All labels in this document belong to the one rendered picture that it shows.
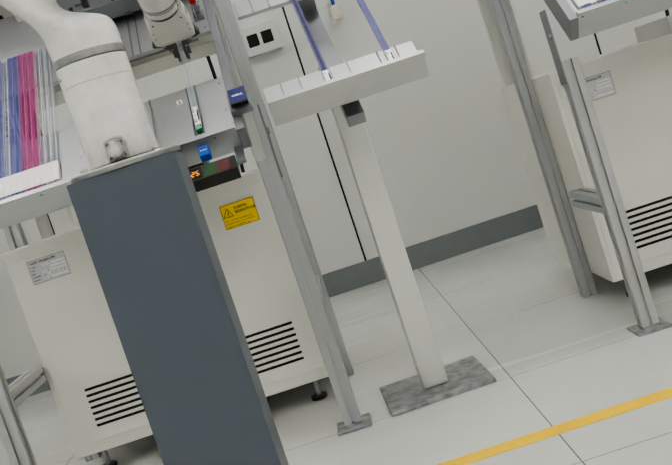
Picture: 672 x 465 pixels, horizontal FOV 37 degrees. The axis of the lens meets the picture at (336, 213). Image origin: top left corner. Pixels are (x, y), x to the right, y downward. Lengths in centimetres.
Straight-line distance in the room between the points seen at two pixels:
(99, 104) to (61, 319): 106
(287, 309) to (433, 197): 176
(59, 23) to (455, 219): 278
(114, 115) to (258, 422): 55
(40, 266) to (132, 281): 100
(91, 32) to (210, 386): 60
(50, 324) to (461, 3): 233
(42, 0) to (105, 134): 24
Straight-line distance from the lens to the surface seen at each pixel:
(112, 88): 167
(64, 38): 168
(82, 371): 264
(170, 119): 231
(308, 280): 223
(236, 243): 253
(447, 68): 421
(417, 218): 420
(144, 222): 162
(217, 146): 223
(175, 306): 163
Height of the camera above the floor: 64
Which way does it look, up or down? 4 degrees down
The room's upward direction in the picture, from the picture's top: 18 degrees counter-clockwise
